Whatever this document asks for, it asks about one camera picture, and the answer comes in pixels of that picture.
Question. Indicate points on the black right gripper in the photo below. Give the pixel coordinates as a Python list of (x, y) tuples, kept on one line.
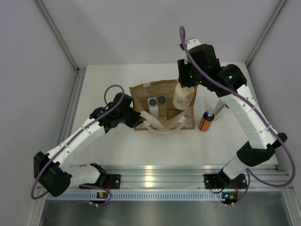
[(182, 68)]

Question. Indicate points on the left aluminium frame post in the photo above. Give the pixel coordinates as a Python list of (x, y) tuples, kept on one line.
[(55, 31)]

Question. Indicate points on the aluminium frame post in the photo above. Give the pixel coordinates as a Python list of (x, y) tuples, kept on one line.
[(55, 31), (266, 30)]

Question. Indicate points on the cream squeeze bottle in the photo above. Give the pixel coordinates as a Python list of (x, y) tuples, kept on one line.
[(182, 97)]

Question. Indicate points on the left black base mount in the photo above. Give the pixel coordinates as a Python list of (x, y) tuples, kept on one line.
[(112, 181)]

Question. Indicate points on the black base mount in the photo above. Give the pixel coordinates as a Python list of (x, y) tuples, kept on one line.
[(212, 181), (112, 181)]

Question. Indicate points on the right aluminium frame post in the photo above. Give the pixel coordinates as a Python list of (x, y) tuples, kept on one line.
[(266, 30)]

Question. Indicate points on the orange blue bottle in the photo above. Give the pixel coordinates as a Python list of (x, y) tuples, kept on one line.
[(206, 121)]

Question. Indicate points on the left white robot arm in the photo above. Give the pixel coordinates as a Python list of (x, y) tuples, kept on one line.
[(54, 170)]

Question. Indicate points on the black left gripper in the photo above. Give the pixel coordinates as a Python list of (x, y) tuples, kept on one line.
[(136, 120)]

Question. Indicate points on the clear bottle dark cap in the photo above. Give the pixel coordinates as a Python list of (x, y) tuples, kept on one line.
[(162, 108)]

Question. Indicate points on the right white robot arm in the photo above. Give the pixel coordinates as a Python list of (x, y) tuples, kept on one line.
[(202, 67)]

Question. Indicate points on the aluminium mounting rail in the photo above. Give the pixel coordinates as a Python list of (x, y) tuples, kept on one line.
[(188, 177)]

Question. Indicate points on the white bottle dark cap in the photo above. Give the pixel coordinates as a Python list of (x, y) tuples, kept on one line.
[(153, 107)]

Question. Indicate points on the burlap canvas tote bag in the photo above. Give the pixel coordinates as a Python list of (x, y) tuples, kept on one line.
[(176, 119)]

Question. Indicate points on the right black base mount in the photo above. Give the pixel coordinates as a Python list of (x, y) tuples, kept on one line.
[(212, 181)]

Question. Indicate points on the perforated cable tray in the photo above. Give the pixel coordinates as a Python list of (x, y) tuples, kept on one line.
[(142, 196)]

